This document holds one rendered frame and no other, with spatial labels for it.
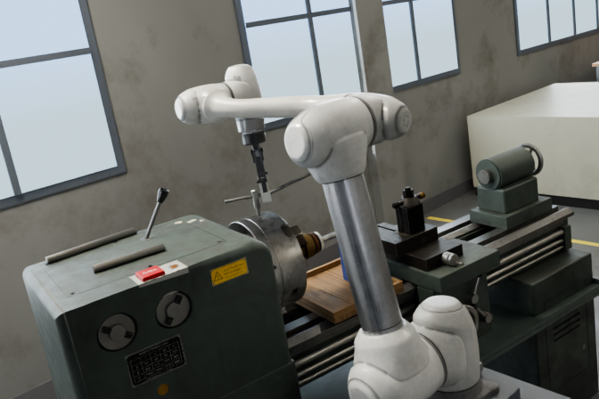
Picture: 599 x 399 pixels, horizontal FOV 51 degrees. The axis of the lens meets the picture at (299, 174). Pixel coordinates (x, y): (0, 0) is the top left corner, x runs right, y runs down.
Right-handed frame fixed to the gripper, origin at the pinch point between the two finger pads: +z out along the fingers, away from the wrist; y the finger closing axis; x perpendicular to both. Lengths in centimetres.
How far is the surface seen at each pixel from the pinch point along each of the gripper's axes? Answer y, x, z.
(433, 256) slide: 4, -52, 35
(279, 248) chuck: -13.6, -0.7, 15.1
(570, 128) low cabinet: 274, -245, 57
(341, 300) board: 1.6, -17.8, 42.6
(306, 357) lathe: -13, -2, 52
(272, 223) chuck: -6.7, -0.1, 8.7
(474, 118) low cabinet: 345, -196, 45
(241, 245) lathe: -31.7, 9.4, 6.5
